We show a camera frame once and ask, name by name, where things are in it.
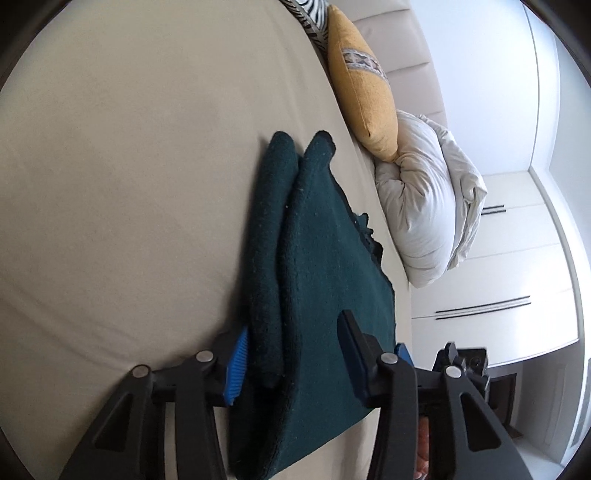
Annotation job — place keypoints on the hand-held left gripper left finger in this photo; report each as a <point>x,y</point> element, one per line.
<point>236,369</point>

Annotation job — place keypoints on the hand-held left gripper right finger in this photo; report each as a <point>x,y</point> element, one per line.
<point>356,353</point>

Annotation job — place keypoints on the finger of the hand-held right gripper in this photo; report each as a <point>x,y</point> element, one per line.
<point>405,353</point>

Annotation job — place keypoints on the dark green sweater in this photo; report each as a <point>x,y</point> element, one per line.
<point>318,295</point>

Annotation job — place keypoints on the person's right hand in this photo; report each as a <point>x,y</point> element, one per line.
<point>424,454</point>

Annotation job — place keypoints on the white wardrobe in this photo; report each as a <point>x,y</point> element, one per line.
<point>498,258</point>

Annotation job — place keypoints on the white folded duvet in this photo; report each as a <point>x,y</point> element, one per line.
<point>425,203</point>

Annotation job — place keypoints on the bed with beige sheet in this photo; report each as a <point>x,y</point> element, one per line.
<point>129,184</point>

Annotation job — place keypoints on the yellow pillow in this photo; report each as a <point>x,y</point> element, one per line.
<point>362,92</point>

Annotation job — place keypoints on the beige padded headboard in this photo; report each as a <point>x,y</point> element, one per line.
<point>411,50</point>

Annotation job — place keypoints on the zebra print pillow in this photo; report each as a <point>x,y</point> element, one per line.
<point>308,18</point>

